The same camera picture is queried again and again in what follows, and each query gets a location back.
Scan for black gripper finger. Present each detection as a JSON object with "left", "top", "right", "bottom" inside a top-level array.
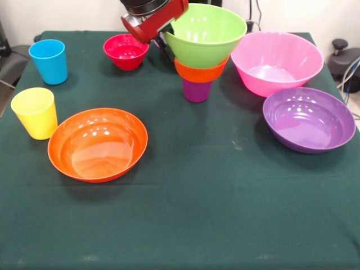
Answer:
[{"left": 156, "top": 26, "right": 177, "bottom": 62}]

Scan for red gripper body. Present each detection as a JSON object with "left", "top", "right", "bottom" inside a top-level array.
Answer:
[{"left": 120, "top": 0, "right": 190, "bottom": 45}]

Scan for green bowl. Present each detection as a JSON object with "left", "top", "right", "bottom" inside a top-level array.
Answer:
[{"left": 163, "top": 3, "right": 249, "bottom": 70}]

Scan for small orange bowl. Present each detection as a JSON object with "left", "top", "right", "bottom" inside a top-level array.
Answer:
[{"left": 174, "top": 55, "right": 230, "bottom": 84}]

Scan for small red bowl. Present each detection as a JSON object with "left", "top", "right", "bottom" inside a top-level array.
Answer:
[{"left": 103, "top": 33, "right": 150, "bottom": 71}]

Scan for purple plastic cup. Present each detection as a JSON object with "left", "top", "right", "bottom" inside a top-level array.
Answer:
[{"left": 182, "top": 78, "right": 213, "bottom": 104}]

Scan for blue plastic cup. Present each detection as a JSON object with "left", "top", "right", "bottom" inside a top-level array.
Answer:
[{"left": 28, "top": 39, "right": 69, "bottom": 86}]

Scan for large pink bowl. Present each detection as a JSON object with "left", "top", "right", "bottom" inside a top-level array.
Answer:
[{"left": 229, "top": 30, "right": 325, "bottom": 98}]

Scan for large orange bowl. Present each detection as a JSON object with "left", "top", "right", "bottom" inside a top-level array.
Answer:
[{"left": 47, "top": 107, "right": 149, "bottom": 184}]

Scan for black chair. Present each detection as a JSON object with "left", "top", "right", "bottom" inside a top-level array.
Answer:
[{"left": 0, "top": 19, "right": 30, "bottom": 89}]

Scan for yellow plastic cup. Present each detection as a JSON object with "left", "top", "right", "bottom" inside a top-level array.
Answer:
[{"left": 10, "top": 87, "right": 59, "bottom": 141}]

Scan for dark green table cloth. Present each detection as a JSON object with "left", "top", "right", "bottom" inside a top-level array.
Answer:
[{"left": 0, "top": 30, "right": 360, "bottom": 270}]

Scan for black equipment with knob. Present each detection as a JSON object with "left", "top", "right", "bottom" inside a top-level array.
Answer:
[{"left": 327, "top": 38, "right": 360, "bottom": 93}]

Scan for grey cable with plug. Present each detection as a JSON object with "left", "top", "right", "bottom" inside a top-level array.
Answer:
[{"left": 245, "top": 19, "right": 263, "bottom": 33}]

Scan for black hanging cable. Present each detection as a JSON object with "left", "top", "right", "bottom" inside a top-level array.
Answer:
[{"left": 254, "top": 0, "right": 264, "bottom": 32}]

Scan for grey and blue cables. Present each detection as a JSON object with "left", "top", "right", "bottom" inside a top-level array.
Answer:
[{"left": 336, "top": 56, "right": 360, "bottom": 93}]

